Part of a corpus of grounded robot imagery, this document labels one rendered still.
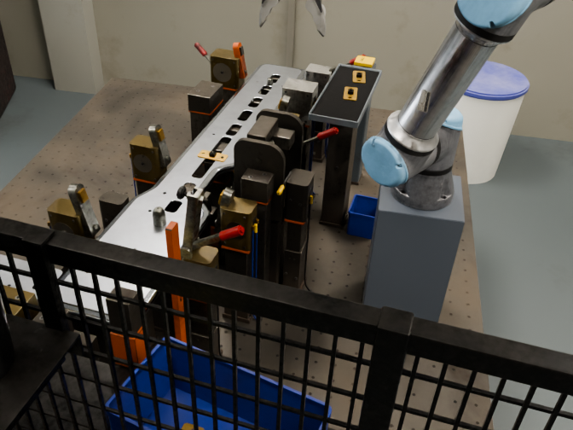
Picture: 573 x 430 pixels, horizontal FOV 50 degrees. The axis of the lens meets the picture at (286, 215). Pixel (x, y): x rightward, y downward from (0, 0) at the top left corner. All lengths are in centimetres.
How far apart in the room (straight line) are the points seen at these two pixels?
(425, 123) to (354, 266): 76
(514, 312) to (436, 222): 153
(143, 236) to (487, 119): 236
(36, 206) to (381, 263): 121
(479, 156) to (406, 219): 218
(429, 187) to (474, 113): 203
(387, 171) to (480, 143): 229
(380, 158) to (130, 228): 64
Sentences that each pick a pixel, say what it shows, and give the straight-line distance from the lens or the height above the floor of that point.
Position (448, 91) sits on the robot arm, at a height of 146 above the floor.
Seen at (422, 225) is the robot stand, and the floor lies 107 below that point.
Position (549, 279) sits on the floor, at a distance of 320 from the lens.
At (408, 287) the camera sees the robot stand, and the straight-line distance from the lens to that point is 160.
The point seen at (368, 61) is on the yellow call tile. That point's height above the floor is 116.
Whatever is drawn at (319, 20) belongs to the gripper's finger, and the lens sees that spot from 142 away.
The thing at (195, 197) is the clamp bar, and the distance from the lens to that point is 127.
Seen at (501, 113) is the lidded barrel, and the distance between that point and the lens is 351.
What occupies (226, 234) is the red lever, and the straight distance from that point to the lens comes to 131.
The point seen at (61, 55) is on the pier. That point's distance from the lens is 455.
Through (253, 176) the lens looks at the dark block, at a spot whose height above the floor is 112.
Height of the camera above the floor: 194
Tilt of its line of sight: 37 degrees down
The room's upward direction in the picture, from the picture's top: 3 degrees clockwise
